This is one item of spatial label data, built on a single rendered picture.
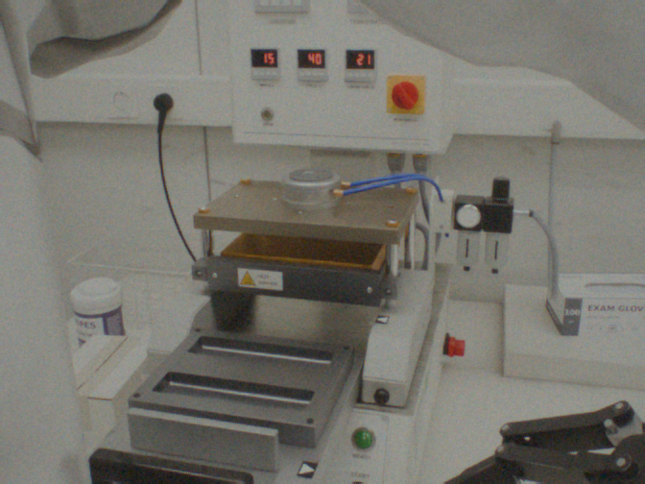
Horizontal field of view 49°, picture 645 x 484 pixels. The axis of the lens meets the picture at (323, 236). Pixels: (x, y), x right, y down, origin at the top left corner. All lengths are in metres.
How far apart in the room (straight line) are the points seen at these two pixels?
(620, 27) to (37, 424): 0.33
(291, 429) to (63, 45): 0.46
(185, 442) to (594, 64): 0.49
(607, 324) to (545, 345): 0.12
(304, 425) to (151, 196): 1.05
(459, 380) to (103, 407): 0.58
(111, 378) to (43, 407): 0.87
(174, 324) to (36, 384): 0.68
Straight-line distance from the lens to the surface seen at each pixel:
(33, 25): 0.30
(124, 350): 1.21
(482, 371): 1.29
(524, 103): 1.40
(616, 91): 0.44
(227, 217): 0.93
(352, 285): 0.89
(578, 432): 0.52
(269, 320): 1.05
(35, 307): 0.25
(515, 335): 1.32
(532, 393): 1.25
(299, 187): 0.93
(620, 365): 1.28
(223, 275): 0.94
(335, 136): 1.08
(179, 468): 0.64
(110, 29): 0.35
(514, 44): 0.33
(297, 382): 0.77
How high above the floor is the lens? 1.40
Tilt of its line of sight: 20 degrees down
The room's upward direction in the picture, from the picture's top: 1 degrees counter-clockwise
